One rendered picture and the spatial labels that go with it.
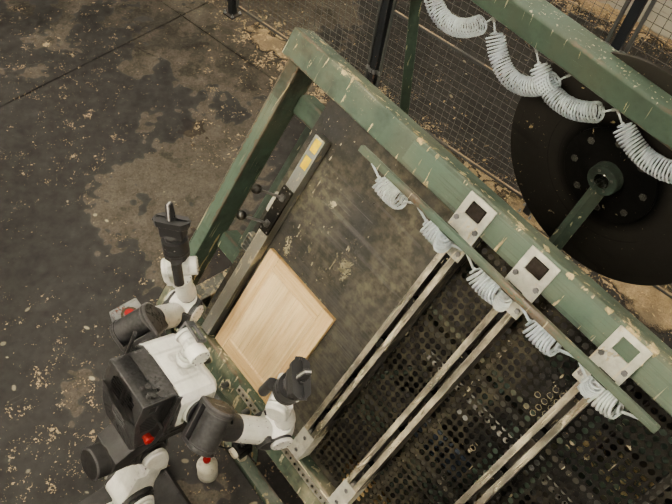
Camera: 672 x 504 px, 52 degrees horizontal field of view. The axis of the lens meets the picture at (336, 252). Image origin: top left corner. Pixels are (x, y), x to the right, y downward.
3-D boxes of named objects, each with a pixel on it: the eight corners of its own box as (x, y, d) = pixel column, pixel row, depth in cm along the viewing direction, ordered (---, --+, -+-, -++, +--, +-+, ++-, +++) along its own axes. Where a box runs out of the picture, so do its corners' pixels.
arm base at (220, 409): (223, 459, 215) (198, 459, 206) (197, 437, 223) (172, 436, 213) (245, 416, 215) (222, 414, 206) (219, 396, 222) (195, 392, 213)
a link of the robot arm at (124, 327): (143, 340, 240) (121, 346, 227) (132, 317, 241) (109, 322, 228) (169, 325, 237) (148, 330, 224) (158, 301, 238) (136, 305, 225)
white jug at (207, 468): (193, 471, 333) (191, 456, 317) (210, 459, 337) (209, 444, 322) (204, 488, 329) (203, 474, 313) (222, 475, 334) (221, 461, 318)
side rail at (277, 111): (186, 280, 296) (166, 283, 288) (310, 58, 246) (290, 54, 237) (194, 290, 294) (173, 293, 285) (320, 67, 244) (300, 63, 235)
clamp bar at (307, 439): (296, 437, 258) (251, 458, 238) (487, 189, 203) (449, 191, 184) (312, 459, 254) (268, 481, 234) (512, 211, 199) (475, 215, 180)
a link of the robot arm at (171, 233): (161, 207, 228) (166, 235, 236) (146, 223, 221) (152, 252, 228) (196, 213, 225) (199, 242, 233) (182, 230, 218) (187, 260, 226)
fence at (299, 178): (208, 324, 282) (200, 326, 278) (322, 134, 238) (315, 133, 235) (215, 333, 280) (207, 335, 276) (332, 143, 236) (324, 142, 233)
